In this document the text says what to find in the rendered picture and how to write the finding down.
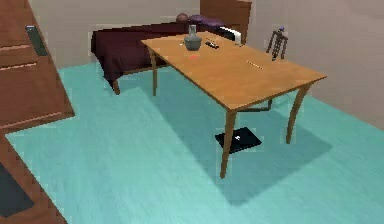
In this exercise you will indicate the brown wooden door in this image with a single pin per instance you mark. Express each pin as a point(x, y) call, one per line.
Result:
point(23, 76)

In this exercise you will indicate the bed with maroon cover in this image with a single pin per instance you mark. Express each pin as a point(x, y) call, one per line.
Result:
point(123, 46)

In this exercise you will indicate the grey vase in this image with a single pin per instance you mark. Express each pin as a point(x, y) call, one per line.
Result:
point(193, 40)

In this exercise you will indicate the black laptop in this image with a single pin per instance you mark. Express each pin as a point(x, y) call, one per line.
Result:
point(241, 139)

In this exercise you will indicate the purple pillow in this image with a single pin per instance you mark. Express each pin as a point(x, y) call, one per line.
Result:
point(206, 20)

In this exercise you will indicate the dark wooden chair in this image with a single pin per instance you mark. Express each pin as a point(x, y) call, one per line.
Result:
point(277, 45)

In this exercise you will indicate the thin pencil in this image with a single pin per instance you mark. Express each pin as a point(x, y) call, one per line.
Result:
point(254, 65)

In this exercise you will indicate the brown wooden table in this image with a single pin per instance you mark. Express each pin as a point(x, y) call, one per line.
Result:
point(233, 76)

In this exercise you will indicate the brown ball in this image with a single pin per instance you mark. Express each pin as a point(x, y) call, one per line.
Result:
point(182, 17)

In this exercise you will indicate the small red flat object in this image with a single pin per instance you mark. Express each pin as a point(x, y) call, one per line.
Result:
point(193, 57)

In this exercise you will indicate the black remote control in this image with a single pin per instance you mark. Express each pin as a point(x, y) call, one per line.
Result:
point(212, 44)

